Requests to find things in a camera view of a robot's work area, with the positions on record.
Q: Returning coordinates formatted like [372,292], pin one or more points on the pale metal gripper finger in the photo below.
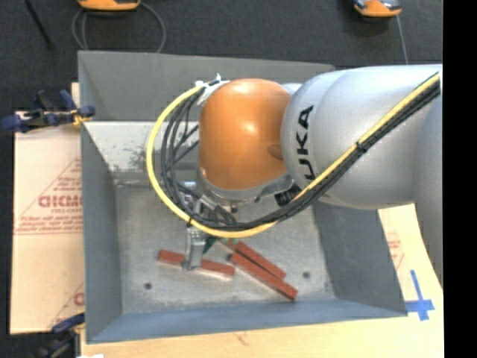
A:
[196,252]
[185,264]

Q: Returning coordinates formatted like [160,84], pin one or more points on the red-brown block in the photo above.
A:
[218,267]
[266,278]
[262,260]

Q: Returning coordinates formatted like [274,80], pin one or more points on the grey metal bin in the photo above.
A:
[156,297]

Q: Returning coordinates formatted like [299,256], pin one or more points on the black cylinder on white bracket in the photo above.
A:
[284,198]

